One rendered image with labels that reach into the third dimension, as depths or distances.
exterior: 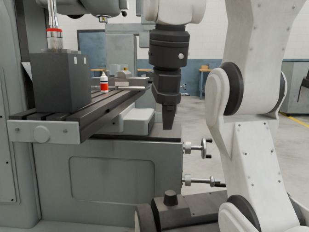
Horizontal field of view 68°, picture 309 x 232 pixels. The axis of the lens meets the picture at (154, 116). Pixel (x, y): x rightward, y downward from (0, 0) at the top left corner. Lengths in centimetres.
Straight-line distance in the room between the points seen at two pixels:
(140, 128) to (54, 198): 64
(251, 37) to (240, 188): 37
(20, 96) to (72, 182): 52
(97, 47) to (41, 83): 741
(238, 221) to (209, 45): 731
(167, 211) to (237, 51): 53
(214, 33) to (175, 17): 732
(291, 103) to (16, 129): 501
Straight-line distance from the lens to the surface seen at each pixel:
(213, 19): 786
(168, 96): 49
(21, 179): 142
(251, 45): 59
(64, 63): 77
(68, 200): 142
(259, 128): 67
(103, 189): 131
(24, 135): 79
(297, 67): 528
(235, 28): 64
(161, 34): 49
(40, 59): 80
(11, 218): 158
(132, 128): 113
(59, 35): 82
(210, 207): 87
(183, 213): 81
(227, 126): 62
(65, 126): 71
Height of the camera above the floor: 108
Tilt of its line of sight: 13 degrees down
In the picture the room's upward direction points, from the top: straight up
